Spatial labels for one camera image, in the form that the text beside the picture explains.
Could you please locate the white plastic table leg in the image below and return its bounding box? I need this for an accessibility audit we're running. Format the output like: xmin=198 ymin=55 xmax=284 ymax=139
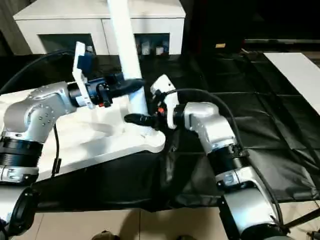
xmin=106 ymin=0 xmax=151 ymax=132

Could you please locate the black work mat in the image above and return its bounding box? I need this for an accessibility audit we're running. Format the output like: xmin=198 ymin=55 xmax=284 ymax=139
xmin=0 ymin=47 xmax=320 ymax=211

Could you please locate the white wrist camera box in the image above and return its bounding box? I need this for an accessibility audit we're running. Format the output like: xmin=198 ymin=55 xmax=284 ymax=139
xmin=72 ymin=41 xmax=98 ymax=110
xmin=149 ymin=74 xmax=181 ymax=131

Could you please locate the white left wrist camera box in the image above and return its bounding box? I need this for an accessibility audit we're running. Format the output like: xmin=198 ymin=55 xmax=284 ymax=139
xmin=72 ymin=41 xmax=98 ymax=110

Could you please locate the white plastic table top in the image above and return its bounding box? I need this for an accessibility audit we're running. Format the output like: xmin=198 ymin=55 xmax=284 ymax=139
xmin=0 ymin=89 xmax=167 ymax=180

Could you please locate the white side table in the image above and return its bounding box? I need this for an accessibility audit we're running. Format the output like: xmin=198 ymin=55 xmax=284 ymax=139
xmin=263 ymin=52 xmax=320 ymax=103

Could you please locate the black stand leg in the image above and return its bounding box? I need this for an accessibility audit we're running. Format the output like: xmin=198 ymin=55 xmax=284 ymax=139
xmin=286 ymin=214 xmax=320 ymax=235

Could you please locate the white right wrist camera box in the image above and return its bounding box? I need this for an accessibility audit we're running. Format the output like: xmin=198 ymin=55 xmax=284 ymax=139
xmin=149 ymin=74 xmax=181 ymax=131

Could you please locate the white cabinet with glass doors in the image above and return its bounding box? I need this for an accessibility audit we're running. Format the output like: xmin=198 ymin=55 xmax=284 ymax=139
xmin=13 ymin=0 xmax=186 ymax=57

